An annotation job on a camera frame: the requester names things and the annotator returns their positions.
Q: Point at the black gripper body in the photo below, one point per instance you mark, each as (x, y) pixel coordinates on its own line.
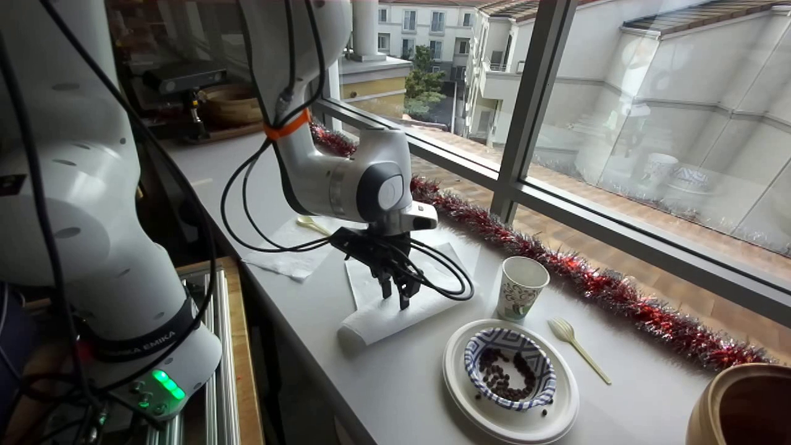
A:
(381, 251)

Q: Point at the white paper napkin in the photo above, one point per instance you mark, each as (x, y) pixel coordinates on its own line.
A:
(386, 322)
(286, 262)

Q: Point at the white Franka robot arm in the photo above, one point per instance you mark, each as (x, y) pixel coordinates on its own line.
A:
(76, 224)

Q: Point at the white flat paper napkin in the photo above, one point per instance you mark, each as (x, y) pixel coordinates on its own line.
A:
(286, 262)

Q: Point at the small wooden spoon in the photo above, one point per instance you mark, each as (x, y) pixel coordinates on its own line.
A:
(312, 224)

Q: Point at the white round plate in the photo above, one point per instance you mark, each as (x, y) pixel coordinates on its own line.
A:
(462, 386)

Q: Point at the patterned paper cup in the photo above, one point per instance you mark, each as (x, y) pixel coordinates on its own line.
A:
(520, 288)

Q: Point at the blue patterned bowl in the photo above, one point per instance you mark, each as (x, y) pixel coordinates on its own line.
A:
(510, 372)

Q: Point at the wooden stand edge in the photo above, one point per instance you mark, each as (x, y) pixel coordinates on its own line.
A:
(245, 361)

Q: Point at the white plastic spoon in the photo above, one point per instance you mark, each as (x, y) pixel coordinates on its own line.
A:
(577, 346)

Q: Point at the red silver tinsel garland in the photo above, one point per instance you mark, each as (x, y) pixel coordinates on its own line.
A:
(595, 285)

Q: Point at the round bamboo container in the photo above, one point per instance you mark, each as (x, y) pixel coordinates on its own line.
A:
(743, 408)

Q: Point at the aluminium rail frame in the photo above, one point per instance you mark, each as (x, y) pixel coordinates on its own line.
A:
(222, 355)

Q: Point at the grey window frame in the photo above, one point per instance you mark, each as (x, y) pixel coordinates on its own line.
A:
(528, 99)

